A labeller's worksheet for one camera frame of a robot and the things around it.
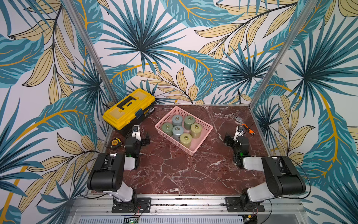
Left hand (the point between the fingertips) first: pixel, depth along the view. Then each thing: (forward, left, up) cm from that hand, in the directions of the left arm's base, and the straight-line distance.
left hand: (140, 133), depth 92 cm
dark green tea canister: (+5, -17, +1) cm, 18 cm away
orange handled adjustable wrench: (+13, -76, -7) cm, 77 cm away
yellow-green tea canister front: (-4, -30, 0) cm, 30 cm away
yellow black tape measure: (-6, +16, -5) cm, 18 cm away
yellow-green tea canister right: (+3, -37, 0) cm, 37 cm away
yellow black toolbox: (+10, +8, +9) cm, 15 cm away
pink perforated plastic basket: (+8, -45, -4) cm, 46 cm away
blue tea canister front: (+1, -24, +1) cm, 24 cm away
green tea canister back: (+11, -32, 0) cm, 34 cm away
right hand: (+1, -63, +1) cm, 63 cm away
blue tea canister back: (+12, -24, 0) cm, 26 cm away
